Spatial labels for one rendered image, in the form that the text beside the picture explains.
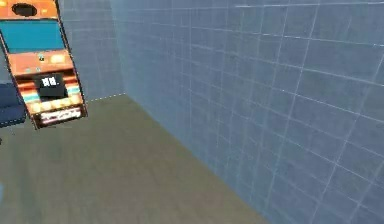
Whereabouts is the dark blue sofa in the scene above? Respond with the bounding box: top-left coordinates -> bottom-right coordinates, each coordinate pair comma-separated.
0,82 -> 28,129

